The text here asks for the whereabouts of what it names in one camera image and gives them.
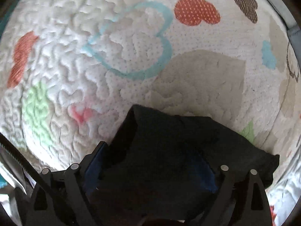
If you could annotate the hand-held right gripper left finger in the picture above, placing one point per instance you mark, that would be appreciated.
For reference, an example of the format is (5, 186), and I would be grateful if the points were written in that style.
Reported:
(93, 169)

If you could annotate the heart print quilt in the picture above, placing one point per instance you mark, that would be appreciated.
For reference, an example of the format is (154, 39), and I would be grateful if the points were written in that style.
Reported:
(131, 58)

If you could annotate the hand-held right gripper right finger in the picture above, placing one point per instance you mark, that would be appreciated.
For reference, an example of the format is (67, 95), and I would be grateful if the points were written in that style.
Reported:
(208, 176)

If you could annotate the black pants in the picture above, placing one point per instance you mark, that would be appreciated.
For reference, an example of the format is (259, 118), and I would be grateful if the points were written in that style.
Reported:
(164, 150)

